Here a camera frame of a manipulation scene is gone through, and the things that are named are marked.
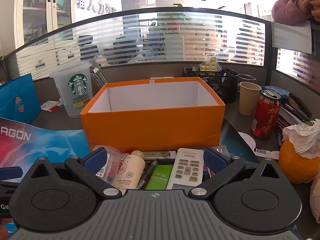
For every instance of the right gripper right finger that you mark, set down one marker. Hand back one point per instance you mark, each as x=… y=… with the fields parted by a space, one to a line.
x=225 y=169

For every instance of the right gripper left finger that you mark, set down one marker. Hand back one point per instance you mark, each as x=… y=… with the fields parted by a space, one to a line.
x=86 y=168

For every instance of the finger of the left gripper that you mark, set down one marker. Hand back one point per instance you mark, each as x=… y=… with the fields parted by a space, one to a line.
x=7 y=173

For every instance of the clear plastic container red label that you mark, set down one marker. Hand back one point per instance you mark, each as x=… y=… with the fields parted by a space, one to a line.
x=110 y=169

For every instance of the white remote control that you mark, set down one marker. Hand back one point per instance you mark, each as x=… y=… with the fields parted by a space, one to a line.
x=187 y=170

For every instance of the cream lotion bottle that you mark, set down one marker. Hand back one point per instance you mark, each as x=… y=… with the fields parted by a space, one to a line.
x=130 y=172

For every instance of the black marker pen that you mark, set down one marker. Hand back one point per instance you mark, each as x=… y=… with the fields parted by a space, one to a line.
x=146 y=175

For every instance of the green cream tube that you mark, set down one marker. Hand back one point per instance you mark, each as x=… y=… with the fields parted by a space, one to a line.
x=159 y=178

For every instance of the operator left hand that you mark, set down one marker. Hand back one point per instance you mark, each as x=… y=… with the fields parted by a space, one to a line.
x=4 y=234

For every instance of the AGON blue desk mat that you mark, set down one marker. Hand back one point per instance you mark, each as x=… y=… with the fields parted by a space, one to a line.
x=22 y=144

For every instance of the red drink can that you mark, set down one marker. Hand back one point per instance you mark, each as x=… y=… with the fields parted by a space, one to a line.
x=266 y=113

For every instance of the red white card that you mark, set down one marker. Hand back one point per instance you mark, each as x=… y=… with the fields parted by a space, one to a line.
x=50 y=105

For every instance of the blue paper bag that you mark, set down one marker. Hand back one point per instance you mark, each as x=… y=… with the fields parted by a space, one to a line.
x=19 y=101

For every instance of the orange fruit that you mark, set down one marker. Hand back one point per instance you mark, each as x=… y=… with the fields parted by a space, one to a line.
x=296 y=168

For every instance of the orange cardboard box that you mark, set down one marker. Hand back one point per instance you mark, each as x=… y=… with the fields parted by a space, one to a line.
x=154 y=115

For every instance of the brown paper cup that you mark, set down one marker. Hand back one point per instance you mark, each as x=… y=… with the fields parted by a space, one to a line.
x=249 y=94

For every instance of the Starbucks plastic cup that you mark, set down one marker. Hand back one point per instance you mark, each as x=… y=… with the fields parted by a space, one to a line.
x=73 y=83

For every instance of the black mesh desk organizer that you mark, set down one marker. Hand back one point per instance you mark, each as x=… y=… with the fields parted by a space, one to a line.
x=223 y=82

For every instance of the crumpled white tissue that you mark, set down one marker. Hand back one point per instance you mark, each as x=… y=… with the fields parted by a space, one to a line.
x=304 y=138

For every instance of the beige building block plate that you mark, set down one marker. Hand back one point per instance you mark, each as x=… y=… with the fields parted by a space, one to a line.
x=209 y=65

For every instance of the glass desk partition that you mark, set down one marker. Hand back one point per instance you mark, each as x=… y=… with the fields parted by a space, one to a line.
x=149 y=35

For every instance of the white storage cabinet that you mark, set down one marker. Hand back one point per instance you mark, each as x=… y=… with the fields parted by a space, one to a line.
x=35 y=18

